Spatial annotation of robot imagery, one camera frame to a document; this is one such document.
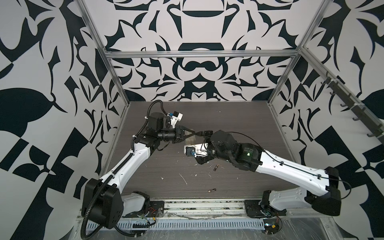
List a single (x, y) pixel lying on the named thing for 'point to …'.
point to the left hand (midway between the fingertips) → (196, 132)
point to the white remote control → (190, 140)
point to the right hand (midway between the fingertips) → (195, 138)
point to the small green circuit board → (271, 226)
